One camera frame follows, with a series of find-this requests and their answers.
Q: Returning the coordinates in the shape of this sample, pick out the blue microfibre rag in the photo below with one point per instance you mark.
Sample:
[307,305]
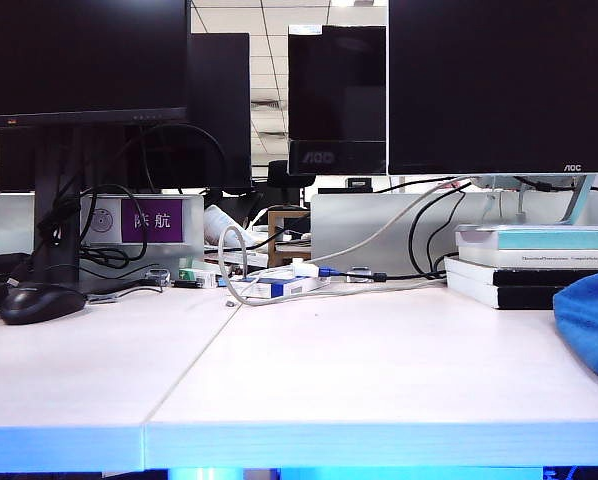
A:
[589,325]

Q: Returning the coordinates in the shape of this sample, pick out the wooden box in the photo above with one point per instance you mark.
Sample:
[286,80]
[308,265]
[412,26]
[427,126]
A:
[274,240]

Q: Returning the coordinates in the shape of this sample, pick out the grey desk partition panel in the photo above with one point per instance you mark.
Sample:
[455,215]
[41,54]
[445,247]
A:
[349,230]

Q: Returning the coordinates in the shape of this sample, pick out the blue and white box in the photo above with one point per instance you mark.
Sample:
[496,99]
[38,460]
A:
[279,288]

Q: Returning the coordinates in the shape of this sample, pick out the black office chair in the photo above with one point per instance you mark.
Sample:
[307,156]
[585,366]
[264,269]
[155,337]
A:
[279,175]

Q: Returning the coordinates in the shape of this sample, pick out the white plastic bag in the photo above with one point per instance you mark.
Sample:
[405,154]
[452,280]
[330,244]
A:
[216,222]

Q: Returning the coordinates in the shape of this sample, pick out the green and white box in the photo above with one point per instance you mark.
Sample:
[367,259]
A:
[194,275]

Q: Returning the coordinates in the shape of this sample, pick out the small black stick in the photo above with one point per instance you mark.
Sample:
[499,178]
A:
[186,284]

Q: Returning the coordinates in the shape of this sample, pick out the clear plastic clip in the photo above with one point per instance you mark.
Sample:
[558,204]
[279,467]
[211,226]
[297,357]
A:
[158,276]

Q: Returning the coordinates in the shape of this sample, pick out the purple name sign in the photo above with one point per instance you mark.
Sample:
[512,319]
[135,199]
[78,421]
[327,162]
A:
[151,220]

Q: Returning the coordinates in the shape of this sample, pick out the black AOC monitor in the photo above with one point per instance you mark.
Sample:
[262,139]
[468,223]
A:
[336,85]

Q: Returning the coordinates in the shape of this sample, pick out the white-spine book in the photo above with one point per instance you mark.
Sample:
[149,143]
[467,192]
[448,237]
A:
[504,259]

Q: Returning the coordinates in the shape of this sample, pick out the thin black-spine book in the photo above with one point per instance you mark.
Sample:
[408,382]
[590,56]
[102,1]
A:
[529,277]

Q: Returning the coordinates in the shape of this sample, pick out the black monitor stand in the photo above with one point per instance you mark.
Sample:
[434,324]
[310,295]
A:
[54,175]

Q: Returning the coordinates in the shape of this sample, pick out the teal-spine book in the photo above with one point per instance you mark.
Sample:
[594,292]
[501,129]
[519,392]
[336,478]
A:
[554,240]

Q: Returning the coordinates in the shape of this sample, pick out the white-framed AOC monitor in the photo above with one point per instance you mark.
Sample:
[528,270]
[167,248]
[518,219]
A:
[504,85]

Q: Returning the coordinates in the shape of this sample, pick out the black computer mouse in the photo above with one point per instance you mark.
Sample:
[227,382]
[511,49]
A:
[39,302]

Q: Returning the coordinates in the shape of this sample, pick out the pale teal monitor stand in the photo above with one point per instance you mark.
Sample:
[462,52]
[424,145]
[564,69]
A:
[576,205]

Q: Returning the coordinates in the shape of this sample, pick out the black monitor with orange logo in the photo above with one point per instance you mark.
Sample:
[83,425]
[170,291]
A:
[79,55]

